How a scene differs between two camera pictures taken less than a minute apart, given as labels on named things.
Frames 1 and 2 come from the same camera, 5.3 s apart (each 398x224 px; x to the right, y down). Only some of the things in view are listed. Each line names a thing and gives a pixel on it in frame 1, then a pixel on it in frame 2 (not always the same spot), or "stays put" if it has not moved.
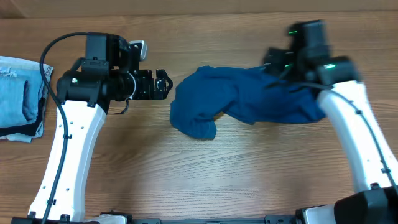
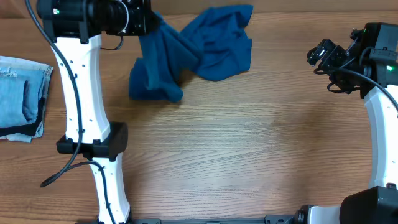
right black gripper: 273,61 → 323,54
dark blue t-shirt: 201,93 → 214,45
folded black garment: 30,129 stays put
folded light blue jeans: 22,86 stays put
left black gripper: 154,84 → 147,17
